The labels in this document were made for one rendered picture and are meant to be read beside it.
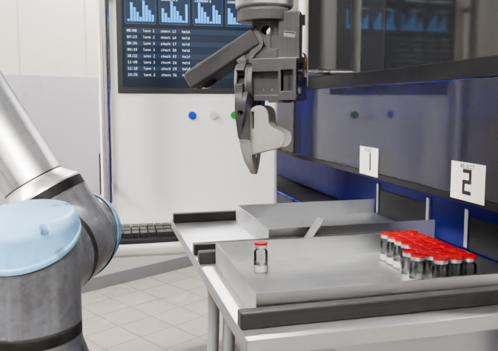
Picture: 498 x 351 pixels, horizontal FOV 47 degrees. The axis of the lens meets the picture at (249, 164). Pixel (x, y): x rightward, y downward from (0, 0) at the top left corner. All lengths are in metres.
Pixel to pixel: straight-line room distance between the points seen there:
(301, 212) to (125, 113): 0.57
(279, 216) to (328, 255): 0.34
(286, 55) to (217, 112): 0.90
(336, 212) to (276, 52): 0.69
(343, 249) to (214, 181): 0.70
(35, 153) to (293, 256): 0.45
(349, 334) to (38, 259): 0.36
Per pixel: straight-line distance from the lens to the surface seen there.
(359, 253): 1.03
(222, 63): 0.76
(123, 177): 1.61
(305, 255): 0.99
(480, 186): 0.93
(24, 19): 3.46
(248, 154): 0.75
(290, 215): 1.33
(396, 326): 0.73
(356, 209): 1.39
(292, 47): 0.74
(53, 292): 0.67
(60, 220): 0.67
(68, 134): 3.52
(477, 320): 0.79
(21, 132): 0.82
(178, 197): 1.63
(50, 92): 3.47
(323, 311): 0.71
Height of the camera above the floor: 1.14
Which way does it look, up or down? 6 degrees down
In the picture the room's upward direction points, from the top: straight up
